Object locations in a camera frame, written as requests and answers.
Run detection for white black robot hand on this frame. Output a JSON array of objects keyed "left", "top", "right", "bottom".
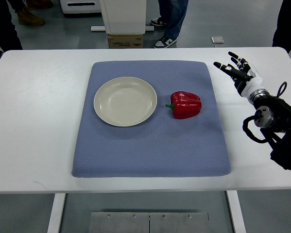
[{"left": 213, "top": 51, "right": 265, "bottom": 101}]

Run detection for red bell pepper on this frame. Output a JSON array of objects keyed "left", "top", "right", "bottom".
[{"left": 165, "top": 91, "right": 202, "bottom": 119}]

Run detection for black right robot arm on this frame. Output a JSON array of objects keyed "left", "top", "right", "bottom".
[{"left": 242, "top": 82, "right": 291, "bottom": 170}]

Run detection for cream round plate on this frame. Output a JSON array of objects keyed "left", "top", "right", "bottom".
[{"left": 93, "top": 77, "right": 157, "bottom": 127}]

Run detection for metal floor plate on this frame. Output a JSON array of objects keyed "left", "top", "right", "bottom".
[{"left": 89, "top": 212, "right": 210, "bottom": 233}]

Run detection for person in dark clothes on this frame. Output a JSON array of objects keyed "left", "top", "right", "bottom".
[{"left": 272, "top": 0, "right": 291, "bottom": 53}]

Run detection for person in blue jeans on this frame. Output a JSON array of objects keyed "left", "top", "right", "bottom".
[{"left": 151, "top": 0, "right": 188, "bottom": 49}]

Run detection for blue textured mat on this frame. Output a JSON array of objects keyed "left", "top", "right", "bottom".
[{"left": 72, "top": 60, "right": 231, "bottom": 178}]

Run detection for right white table leg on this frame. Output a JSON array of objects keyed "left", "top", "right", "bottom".
[{"left": 226, "top": 190, "right": 246, "bottom": 233}]

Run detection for white table leg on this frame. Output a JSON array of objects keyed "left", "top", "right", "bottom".
[
  {"left": 47, "top": 193, "right": 66, "bottom": 233},
  {"left": 226, "top": 190, "right": 246, "bottom": 233}
]

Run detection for cardboard box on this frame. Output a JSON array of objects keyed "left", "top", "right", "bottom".
[{"left": 107, "top": 34, "right": 143, "bottom": 49}]

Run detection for white machine column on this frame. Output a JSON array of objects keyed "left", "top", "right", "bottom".
[{"left": 100, "top": 0, "right": 146, "bottom": 29}]

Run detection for metal base bar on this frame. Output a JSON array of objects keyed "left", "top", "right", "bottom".
[{"left": 90, "top": 25, "right": 154, "bottom": 34}]

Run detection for white appliance with slot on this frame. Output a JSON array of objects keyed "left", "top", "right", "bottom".
[{"left": 59, "top": 0, "right": 101, "bottom": 14}]

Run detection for left white table leg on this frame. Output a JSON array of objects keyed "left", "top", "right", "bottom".
[{"left": 47, "top": 193, "right": 66, "bottom": 233}]

